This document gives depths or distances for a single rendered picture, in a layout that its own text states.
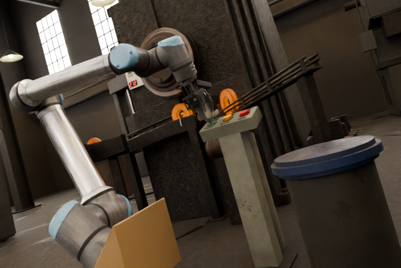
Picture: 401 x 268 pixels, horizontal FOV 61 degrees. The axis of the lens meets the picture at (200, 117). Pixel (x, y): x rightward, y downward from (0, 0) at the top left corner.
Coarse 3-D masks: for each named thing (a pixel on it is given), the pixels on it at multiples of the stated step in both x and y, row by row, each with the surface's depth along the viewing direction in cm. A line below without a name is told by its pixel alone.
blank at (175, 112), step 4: (180, 104) 234; (184, 104) 233; (176, 108) 236; (180, 108) 234; (184, 108) 233; (172, 112) 238; (176, 112) 236; (184, 112) 233; (188, 112) 231; (192, 112) 233; (172, 116) 238; (176, 116) 237
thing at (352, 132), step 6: (336, 120) 343; (342, 120) 383; (330, 126) 343; (336, 126) 341; (342, 126) 361; (348, 126) 383; (336, 132) 341; (342, 132) 343; (348, 132) 383; (354, 132) 373; (336, 138) 341
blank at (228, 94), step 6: (228, 90) 195; (222, 96) 201; (228, 96) 195; (234, 96) 192; (222, 102) 203; (228, 102) 203; (222, 108) 204; (228, 108) 199; (234, 108) 192; (228, 114) 200
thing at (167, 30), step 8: (152, 32) 237; (160, 32) 234; (168, 32) 230; (176, 32) 227; (144, 40) 241; (184, 40) 225; (192, 48) 226; (192, 56) 223; (144, 80) 244; (152, 88) 241; (168, 96) 235
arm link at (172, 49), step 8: (168, 40) 126; (176, 40) 126; (160, 48) 129; (168, 48) 126; (176, 48) 127; (184, 48) 129; (160, 56) 128; (168, 56) 128; (176, 56) 127; (184, 56) 128; (168, 64) 130; (176, 64) 128; (184, 64) 128
